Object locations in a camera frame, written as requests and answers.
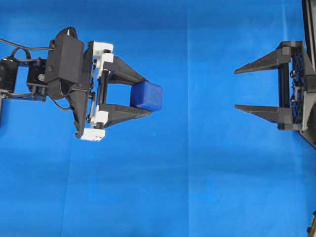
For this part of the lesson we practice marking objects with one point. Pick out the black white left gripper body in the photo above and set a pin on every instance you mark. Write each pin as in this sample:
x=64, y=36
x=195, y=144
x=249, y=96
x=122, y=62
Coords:
x=89, y=93

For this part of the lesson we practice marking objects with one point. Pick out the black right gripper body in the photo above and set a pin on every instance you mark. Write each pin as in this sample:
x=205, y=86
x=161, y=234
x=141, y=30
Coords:
x=297, y=89

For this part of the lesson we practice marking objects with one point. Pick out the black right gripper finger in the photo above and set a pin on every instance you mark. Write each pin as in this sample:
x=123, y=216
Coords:
x=272, y=114
x=270, y=61

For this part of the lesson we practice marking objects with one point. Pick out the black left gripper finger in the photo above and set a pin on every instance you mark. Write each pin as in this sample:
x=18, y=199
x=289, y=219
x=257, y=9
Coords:
x=122, y=73
x=120, y=113

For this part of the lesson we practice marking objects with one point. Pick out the blue cube block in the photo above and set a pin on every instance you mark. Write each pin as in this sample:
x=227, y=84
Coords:
x=146, y=95

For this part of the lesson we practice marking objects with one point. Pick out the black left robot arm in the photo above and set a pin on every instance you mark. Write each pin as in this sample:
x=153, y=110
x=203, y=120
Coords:
x=22, y=84

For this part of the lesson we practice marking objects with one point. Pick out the blue table mat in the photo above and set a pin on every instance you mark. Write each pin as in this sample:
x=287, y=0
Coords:
x=196, y=168

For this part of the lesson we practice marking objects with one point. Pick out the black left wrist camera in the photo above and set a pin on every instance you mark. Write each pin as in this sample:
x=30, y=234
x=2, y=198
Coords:
x=64, y=63

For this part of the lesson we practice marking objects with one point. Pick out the black table frame rail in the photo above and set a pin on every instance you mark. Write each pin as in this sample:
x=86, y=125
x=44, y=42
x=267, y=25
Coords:
x=309, y=29

